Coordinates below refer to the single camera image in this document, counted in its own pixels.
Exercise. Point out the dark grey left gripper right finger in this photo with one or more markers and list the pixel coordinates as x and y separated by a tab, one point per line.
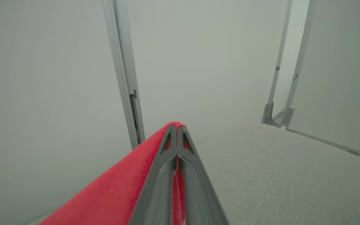
198	193

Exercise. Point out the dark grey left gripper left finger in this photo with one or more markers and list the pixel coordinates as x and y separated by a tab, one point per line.
155	190

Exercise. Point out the red Bulls 23 jersey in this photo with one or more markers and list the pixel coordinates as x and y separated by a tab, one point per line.
111	193

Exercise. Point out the double grey partition post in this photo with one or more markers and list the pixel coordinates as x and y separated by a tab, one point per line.
124	72

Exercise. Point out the grey aluminium partition post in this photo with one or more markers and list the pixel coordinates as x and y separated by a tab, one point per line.
295	78
275	78

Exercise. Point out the grey partition base rail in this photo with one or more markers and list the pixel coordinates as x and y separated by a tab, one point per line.
330	141

